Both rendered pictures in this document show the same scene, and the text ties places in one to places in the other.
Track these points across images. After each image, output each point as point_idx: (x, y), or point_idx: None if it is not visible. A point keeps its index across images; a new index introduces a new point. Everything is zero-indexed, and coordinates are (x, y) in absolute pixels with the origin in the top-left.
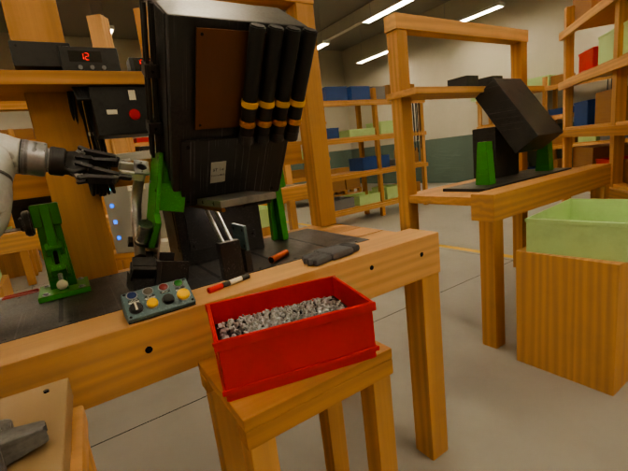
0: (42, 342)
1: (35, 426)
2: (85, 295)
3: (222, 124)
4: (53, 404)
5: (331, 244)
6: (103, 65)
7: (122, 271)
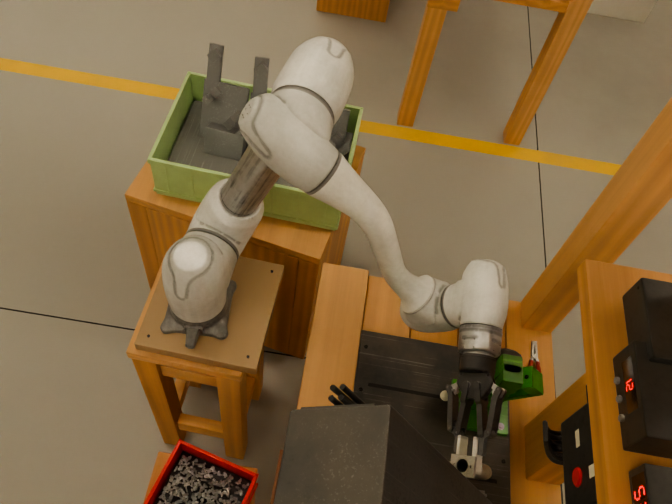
0: (328, 365)
1: (189, 341)
2: (435, 418)
3: None
4: (228, 357)
5: None
6: (620, 415)
7: (546, 490)
